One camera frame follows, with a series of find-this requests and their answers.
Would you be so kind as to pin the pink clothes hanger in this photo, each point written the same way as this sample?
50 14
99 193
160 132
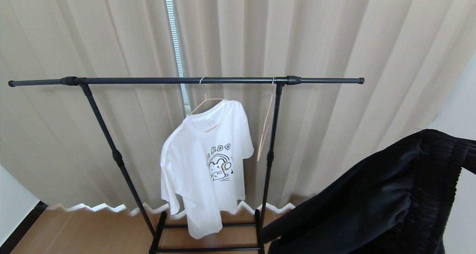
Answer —
199 106
264 129

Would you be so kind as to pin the white printed t-shirt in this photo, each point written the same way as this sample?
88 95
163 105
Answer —
193 179

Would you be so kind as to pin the black garment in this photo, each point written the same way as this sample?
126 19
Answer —
372 209

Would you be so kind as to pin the black clothes rack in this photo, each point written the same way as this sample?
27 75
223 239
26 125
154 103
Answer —
186 80

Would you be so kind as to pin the beige curtain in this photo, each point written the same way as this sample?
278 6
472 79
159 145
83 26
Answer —
334 34

